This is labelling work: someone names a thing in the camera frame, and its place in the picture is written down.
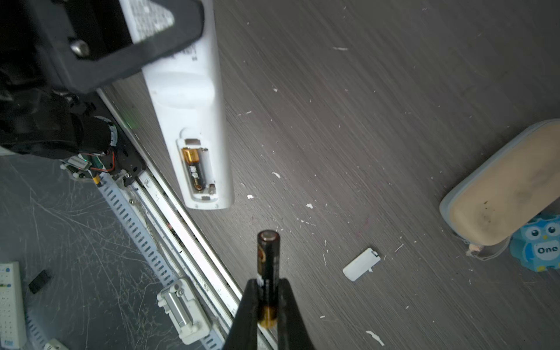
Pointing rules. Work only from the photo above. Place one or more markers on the blue toy figure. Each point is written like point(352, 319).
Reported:
point(536, 244)

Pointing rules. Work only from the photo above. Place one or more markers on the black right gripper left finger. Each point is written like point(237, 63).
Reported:
point(243, 333)

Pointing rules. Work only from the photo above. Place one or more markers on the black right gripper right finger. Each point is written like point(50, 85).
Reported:
point(292, 332)

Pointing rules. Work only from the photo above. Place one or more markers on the white remote control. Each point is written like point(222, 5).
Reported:
point(186, 91)

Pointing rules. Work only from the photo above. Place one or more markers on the white bracket plate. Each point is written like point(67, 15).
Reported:
point(184, 310)

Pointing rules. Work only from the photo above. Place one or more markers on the beige oblong sponge block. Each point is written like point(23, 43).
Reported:
point(514, 185)

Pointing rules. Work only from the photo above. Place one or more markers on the white battery compartment cover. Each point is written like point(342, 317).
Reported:
point(363, 263)

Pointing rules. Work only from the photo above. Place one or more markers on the white slotted cable duct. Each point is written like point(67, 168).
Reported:
point(103, 266)

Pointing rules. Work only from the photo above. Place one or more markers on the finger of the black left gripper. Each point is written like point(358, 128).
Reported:
point(84, 45)

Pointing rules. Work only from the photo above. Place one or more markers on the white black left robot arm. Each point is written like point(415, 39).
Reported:
point(48, 122)

